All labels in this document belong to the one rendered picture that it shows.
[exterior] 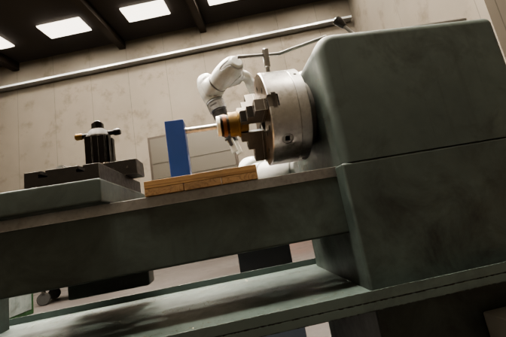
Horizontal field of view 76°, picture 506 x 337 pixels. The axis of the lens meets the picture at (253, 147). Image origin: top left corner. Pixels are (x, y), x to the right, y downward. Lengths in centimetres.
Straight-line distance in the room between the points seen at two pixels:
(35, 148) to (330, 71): 1111
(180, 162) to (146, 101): 933
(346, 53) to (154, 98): 944
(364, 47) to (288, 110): 29
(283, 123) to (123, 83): 1002
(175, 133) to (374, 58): 64
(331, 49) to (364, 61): 10
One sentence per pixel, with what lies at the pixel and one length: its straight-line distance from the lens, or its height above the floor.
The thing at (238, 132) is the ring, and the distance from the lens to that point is 106.
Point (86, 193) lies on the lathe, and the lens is 88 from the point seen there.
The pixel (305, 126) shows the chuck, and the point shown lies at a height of 100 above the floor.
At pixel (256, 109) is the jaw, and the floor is 107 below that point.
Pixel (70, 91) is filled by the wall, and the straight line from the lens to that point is 1163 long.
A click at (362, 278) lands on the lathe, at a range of 95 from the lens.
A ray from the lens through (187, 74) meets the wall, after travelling 1024.
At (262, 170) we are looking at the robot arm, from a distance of 157.
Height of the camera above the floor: 77
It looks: 12 degrees up
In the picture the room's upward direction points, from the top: 10 degrees counter-clockwise
